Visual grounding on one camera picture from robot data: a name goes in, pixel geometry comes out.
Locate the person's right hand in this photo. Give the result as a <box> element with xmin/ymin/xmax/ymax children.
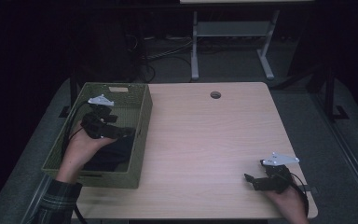
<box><xmin>264</xmin><ymin>184</ymin><xmax>310</xmax><ymax>224</ymax></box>

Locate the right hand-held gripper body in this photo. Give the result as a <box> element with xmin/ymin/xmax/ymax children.
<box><xmin>258</xmin><ymin>151</ymin><xmax>301</xmax><ymax>194</ymax></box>

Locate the black floor cable bundle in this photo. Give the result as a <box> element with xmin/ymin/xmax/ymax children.
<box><xmin>124</xmin><ymin>33</ymin><xmax>197</xmax><ymax>84</ymax></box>

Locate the white metal desk frame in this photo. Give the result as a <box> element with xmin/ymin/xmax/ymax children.
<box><xmin>179</xmin><ymin>0</ymin><xmax>315</xmax><ymax>81</ymax></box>

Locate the metal floor rail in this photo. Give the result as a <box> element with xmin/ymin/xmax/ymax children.
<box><xmin>310</xmin><ymin>91</ymin><xmax>358</xmax><ymax>216</ymax></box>

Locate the dark navy cloth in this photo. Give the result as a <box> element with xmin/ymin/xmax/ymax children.
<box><xmin>82</xmin><ymin>135</ymin><xmax>135</xmax><ymax>173</ymax></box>

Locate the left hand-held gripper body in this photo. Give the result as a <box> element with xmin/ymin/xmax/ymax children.
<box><xmin>79</xmin><ymin>93</ymin><xmax>119</xmax><ymax>140</ymax></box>

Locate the person's left hand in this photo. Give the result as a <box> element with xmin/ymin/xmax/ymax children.
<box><xmin>55</xmin><ymin>119</ymin><xmax>119</xmax><ymax>185</ymax></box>

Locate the black metal stand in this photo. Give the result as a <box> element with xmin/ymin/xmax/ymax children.
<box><xmin>321</xmin><ymin>63</ymin><xmax>351</xmax><ymax>123</ymax></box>

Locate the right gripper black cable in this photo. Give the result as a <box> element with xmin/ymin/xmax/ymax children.
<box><xmin>287</xmin><ymin>172</ymin><xmax>310</xmax><ymax>217</ymax></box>

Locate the green woven basket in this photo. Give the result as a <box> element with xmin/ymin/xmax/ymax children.
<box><xmin>41</xmin><ymin>81</ymin><xmax>154</xmax><ymax>189</ymax></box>

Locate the grey tape strip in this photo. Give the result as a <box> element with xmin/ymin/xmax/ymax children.
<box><xmin>297</xmin><ymin>184</ymin><xmax>319</xmax><ymax>194</ymax></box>

